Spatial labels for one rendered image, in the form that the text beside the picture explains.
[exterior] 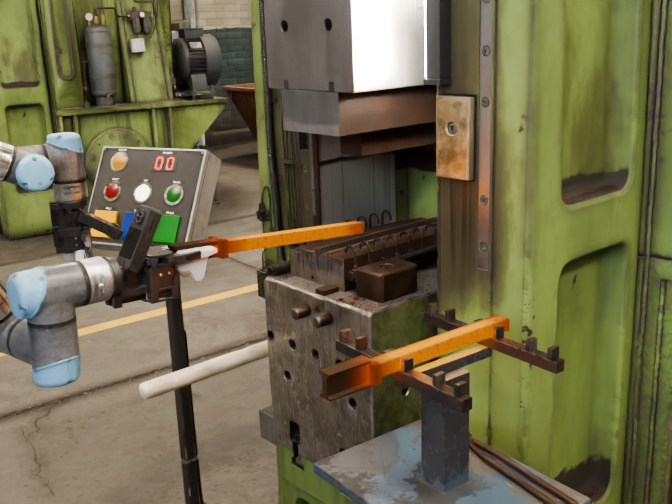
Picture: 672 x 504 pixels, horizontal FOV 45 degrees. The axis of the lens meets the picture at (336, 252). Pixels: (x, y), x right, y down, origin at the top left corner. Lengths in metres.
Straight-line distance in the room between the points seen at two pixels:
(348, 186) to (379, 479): 0.92
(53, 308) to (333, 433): 0.85
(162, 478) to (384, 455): 1.53
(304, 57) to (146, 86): 4.94
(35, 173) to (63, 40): 4.75
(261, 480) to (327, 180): 1.21
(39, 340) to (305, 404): 0.84
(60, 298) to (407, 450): 0.70
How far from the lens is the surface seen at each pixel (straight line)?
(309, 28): 1.84
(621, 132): 1.96
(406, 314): 1.81
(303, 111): 1.87
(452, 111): 1.71
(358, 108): 1.82
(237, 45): 11.01
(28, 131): 6.61
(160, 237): 2.16
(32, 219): 6.65
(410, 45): 1.86
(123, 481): 3.03
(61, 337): 1.36
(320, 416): 1.98
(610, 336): 2.08
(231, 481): 2.94
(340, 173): 2.15
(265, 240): 1.55
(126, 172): 2.30
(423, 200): 2.30
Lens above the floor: 1.51
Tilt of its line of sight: 16 degrees down
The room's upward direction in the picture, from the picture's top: 2 degrees counter-clockwise
